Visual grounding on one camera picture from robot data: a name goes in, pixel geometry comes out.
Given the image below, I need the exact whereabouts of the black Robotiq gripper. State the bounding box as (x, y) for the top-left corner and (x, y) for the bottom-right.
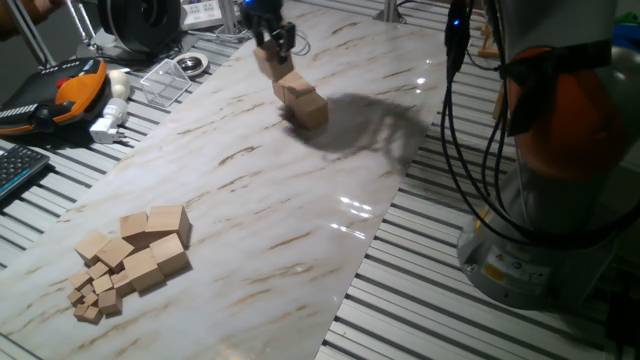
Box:
(238, 0), (298, 66)

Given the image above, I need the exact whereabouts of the person left forearm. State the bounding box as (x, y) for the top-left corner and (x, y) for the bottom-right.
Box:
(0, 1), (36, 43)

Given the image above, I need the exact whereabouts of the person left hand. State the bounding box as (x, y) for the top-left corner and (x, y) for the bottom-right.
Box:
(28, 0), (67, 24)

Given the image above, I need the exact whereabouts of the white power strip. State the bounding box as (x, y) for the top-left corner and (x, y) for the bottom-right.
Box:
(178, 0), (225, 32)

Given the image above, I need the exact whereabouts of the clear plastic box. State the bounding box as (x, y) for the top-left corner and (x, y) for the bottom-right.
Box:
(140, 58), (193, 109)

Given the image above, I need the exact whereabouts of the black filament spool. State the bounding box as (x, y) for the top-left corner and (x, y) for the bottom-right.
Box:
(96, 0), (183, 57)

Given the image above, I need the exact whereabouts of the white egg shaped object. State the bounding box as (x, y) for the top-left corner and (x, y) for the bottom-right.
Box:
(108, 69), (132, 102)

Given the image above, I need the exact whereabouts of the white plug adapter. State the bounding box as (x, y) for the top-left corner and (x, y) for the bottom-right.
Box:
(89, 97), (131, 146)

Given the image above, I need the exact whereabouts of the orange black teach pendant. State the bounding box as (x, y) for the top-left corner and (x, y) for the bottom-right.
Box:
(0, 57), (110, 137)

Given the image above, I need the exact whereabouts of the wooden rack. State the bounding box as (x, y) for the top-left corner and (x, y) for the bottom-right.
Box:
(476, 22), (502, 59)

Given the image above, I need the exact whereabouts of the brown cardboard box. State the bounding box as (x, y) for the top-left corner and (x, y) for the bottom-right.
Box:
(491, 84), (507, 122)

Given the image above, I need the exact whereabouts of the marble pattern board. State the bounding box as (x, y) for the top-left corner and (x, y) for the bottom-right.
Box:
(0, 0), (467, 360)

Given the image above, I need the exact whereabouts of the medium wooden cube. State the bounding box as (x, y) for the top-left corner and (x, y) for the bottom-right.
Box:
(122, 247), (167, 294)
(74, 229), (112, 266)
(149, 232), (192, 278)
(95, 236), (136, 274)

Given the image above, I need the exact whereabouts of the black computer keyboard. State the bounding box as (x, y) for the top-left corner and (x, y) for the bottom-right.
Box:
(0, 144), (52, 202)

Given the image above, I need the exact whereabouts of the small wooden cube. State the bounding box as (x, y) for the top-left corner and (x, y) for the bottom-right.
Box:
(68, 268), (94, 291)
(87, 260), (111, 281)
(97, 288), (124, 317)
(110, 269), (137, 299)
(92, 273), (115, 295)

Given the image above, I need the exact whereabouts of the blue bag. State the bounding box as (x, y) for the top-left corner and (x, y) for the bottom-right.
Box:
(612, 22), (640, 51)

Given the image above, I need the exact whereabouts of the aluminium frame post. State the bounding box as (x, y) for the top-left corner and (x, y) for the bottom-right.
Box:
(373, 0), (407, 24)
(218, 0), (239, 35)
(2, 0), (56, 69)

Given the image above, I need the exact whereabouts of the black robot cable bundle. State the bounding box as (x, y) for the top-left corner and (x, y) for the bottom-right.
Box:
(439, 0), (640, 251)

